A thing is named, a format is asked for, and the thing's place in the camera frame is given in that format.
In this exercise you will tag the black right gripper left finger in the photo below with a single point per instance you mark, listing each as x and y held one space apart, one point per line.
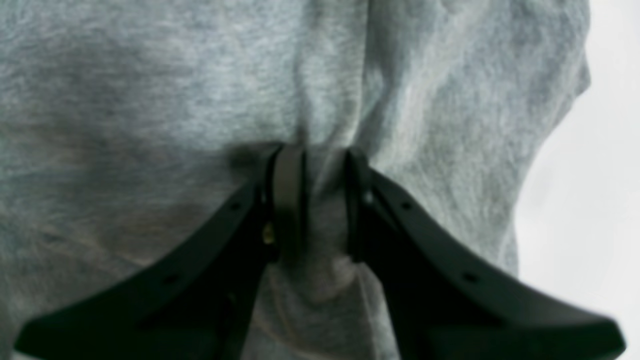
195 303

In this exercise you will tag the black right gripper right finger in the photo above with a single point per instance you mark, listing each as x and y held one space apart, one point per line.
447 303

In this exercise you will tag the grey t-shirt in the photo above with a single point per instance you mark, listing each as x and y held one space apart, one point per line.
126 123

